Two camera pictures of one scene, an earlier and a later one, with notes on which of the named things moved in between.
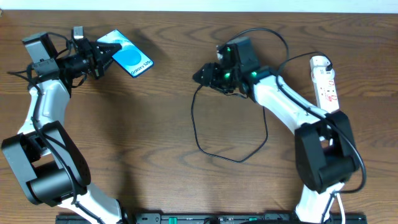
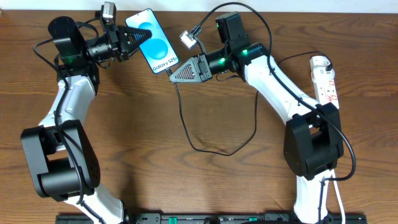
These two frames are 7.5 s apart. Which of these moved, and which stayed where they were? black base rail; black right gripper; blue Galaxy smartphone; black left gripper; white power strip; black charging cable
Moved: black charging cable; black right gripper; blue Galaxy smartphone; black left gripper
Stayed: black base rail; white power strip
